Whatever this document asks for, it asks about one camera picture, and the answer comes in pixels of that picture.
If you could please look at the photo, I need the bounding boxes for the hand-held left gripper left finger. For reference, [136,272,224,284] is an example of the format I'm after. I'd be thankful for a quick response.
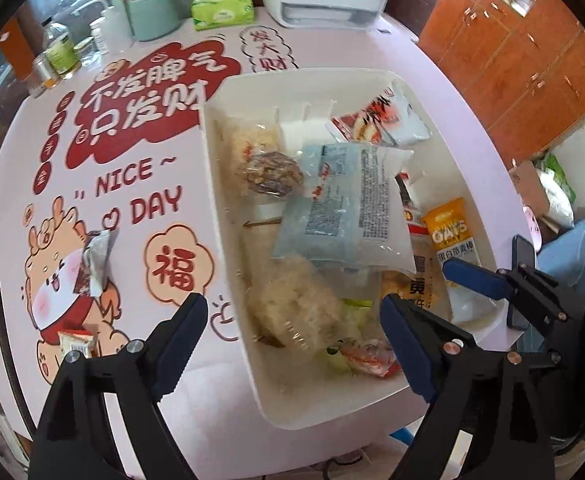
[27,292,209,480]

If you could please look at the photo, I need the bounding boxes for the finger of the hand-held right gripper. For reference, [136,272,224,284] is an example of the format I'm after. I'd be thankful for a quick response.
[442,259,570,328]

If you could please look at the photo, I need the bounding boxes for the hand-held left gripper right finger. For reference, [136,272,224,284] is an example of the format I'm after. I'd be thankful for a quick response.
[379,294,558,480]

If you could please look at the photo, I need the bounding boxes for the red and orange snack packet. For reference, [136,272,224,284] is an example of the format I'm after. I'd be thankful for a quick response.
[342,340,403,378]

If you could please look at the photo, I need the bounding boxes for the yellow oat bar packet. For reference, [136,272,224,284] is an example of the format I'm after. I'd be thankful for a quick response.
[419,199,484,322]

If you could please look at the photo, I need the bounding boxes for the orange egg yolk snack packet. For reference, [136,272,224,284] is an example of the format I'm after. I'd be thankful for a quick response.
[379,255,453,322]

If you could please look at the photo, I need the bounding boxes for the green and yellow snack packet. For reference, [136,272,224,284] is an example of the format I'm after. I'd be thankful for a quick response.
[322,299,375,367]

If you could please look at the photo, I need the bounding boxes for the small orange and white packet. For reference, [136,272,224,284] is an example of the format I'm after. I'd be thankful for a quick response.
[57,330,96,359]

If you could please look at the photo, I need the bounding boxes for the white plastic tray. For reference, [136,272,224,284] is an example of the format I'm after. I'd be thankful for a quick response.
[200,67,515,431]

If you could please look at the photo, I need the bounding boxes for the large clear rice crisp packet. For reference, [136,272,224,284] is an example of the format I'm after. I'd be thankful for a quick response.
[245,255,368,357]

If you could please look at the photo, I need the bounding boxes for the silver and brown snack packet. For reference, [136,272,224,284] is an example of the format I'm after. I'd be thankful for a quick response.
[75,230,118,301]

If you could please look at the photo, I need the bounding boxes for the pale blue and white packet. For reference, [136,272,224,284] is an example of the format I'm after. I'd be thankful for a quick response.
[272,142,418,271]

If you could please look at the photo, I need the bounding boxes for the red and white snack packet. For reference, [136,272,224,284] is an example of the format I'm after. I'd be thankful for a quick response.
[328,82,432,147]

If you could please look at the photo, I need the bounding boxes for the clear packet of dark dates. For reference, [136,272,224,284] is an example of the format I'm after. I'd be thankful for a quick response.
[237,152,305,201]

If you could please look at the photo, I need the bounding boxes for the blue smartphone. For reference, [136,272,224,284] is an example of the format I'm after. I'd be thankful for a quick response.
[508,234,538,331]

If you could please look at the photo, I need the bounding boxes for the blue cloth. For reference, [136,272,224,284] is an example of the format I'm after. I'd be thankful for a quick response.
[537,220,585,287]

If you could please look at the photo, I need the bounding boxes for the cardboard box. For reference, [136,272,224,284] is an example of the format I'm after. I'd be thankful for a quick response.
[509,160,553,221]

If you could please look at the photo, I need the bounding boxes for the white and green plastic bags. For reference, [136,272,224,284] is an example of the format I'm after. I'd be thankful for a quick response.
[537,152,576,233]

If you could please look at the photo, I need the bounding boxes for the wooden cabinet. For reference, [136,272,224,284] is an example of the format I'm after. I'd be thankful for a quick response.
[417,0,585,161]

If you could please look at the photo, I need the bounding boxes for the pink printed table mat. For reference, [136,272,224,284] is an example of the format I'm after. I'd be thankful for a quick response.
[0,10,543,480]

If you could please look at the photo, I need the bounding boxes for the metal tin can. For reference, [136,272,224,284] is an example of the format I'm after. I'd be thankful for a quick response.
[32,55,59,98]

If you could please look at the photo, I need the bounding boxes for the small clear glass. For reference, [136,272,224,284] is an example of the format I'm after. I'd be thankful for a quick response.
[75,37,96,64]

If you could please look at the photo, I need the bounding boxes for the plastic bottle with green label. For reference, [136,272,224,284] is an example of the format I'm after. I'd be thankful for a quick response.
[42,22,80,81]

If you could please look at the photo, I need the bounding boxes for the small white pill bottle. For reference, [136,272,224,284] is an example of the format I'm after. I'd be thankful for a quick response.
[90,19,109,54]

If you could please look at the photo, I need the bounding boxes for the white pump bottle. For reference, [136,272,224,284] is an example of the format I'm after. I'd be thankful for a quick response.
[90,7,133,53]

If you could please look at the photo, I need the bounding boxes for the mint green canister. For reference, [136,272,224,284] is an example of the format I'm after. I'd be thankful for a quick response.
[122,0,180,42]

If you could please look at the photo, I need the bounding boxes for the green tissue pack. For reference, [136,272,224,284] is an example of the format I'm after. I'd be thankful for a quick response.
[190,0,254,31]

